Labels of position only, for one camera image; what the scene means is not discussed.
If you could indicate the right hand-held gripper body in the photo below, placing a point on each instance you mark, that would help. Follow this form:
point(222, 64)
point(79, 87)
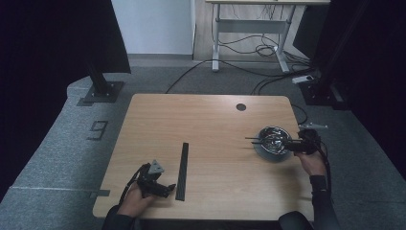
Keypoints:
point(309, 140)

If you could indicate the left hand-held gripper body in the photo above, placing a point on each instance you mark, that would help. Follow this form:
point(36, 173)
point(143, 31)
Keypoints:
point(149, 182)

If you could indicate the black bar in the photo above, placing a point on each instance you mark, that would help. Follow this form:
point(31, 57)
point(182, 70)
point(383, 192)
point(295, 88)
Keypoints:
point(181, 172)

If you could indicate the stainless steel bowl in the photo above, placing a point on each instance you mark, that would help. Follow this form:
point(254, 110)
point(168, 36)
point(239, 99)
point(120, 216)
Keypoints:
point(271, 150)

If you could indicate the black textured chopstick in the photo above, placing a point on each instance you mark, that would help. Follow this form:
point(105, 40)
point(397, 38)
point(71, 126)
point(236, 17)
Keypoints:
point(258, 143)
point(253, 138)

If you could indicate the person's right hand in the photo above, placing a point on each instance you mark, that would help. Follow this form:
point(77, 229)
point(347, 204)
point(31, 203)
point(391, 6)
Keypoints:
point(311, 163)

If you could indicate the person's left hand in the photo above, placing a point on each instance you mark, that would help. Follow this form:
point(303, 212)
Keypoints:
point(132, 201)

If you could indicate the grey round plate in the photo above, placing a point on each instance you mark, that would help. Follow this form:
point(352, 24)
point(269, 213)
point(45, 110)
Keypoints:
point(274, 158)

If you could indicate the black metal stand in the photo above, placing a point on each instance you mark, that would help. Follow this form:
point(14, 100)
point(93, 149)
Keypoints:
point(319, 93)
point(103, 92)

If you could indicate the grey tape strip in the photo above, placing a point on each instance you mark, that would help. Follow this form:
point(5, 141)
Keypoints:
point(101, 193)

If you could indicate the white power strip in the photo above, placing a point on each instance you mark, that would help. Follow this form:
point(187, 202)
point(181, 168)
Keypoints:
point(302, 79)

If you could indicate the black curtain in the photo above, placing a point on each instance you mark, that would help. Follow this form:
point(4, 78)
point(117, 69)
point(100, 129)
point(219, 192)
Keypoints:
point(383, 64)
point(48, 64)

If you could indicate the white metal frame desk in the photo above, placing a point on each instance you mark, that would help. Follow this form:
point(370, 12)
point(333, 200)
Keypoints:
point(252, 26)

